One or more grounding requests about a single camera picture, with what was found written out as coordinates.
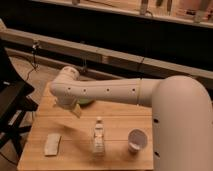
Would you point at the green bowl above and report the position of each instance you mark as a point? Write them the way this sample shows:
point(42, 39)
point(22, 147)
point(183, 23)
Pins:
point(85, 102)

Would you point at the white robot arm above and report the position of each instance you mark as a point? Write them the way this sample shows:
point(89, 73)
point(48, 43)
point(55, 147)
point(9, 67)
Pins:
point(182, 113)

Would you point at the white sponge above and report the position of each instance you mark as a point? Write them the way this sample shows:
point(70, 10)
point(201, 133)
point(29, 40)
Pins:
point(52, 144)

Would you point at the clear plastic bottle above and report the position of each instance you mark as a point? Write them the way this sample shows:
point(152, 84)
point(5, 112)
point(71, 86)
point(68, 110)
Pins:
point(98, 138)

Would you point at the black chair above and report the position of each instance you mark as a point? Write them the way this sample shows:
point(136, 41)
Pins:
point(14, 102)

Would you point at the wooden table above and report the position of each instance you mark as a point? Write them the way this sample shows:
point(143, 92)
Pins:
point(75, 147)

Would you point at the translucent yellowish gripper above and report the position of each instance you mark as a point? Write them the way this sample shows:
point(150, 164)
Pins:
point(76, 110)

